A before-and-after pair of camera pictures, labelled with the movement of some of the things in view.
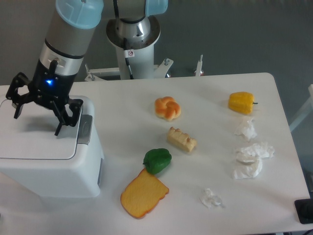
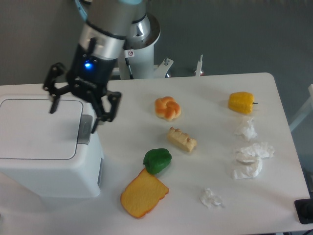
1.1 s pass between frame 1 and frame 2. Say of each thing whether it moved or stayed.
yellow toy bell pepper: stayed
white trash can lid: stayed
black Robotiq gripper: moved
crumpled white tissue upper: stayed
